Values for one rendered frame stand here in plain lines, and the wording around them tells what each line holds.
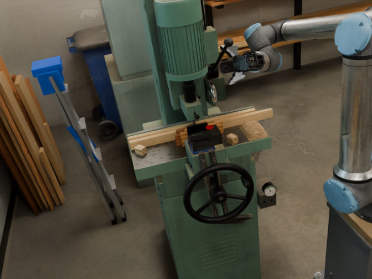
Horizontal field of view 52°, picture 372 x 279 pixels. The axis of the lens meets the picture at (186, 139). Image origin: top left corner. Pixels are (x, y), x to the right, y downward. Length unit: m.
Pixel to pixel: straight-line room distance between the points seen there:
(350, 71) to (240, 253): 1.11
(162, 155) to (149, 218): 1.12
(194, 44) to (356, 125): 0.65
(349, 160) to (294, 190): 1.34
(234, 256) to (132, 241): 0.79
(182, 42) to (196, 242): 0.96
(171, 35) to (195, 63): 0.14
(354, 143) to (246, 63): 0.50
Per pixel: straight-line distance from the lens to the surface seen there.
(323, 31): 1.61
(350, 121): 1.42
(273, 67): 1.73
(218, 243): 1.96
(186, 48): 1.49
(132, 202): 2.86
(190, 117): 1.64
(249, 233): 1.98
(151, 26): 1.72
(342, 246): 1.95
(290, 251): 2.40
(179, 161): 1.60
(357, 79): 1.36
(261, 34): 1.76
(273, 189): 1.77
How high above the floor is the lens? 1.79
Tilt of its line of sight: 31 degrees down
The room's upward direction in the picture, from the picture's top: 9 degrees counter-clockwise
